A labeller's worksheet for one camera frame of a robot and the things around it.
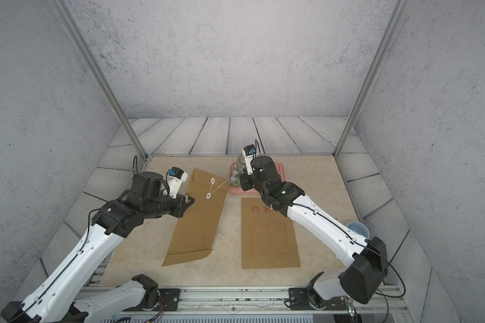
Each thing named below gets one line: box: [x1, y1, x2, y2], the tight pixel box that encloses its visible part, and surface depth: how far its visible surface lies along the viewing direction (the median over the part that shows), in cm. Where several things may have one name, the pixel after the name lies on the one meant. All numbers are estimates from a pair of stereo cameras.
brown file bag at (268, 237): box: [241, 197, 301, 270], surface depth 90 cm
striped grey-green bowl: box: [237, 154, 247, 173], surface depth 110 cm
